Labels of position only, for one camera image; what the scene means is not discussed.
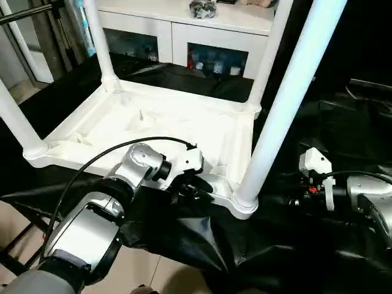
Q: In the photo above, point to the white plastic table leg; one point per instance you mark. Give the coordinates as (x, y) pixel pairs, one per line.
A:
(272, 46)
(15, 116)
(98, 39)
(291, 92)

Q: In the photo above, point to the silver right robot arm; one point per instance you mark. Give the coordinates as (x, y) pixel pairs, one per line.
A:
(370, 196)

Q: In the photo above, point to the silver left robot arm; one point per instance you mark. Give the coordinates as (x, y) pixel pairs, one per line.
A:
(141, 159)

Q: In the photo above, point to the black mat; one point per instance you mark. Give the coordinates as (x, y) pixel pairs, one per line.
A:
(214, 245)

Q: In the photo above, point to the white jar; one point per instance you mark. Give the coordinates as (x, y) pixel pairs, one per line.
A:
(218, 67)
(200, 65)
(235, 70)

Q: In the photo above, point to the black metal bar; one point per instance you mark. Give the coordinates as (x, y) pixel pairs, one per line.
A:
(372, 82)

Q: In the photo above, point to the black backdrop cloth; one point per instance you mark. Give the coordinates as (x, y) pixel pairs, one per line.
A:
(361, 36)

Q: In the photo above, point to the black metal rack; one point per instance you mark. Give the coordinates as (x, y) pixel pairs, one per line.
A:
(21, 242)

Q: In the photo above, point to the white glass-door cabinet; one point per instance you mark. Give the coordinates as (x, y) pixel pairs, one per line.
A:
(137, 21)

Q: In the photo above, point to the blue and white roll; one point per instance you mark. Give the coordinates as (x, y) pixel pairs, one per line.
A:
(87, 33)

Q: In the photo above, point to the white pole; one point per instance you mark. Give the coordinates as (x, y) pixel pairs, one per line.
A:
(27, 43)

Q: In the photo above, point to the black tripod pole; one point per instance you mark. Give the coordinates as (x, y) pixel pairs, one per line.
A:
(27, 13)

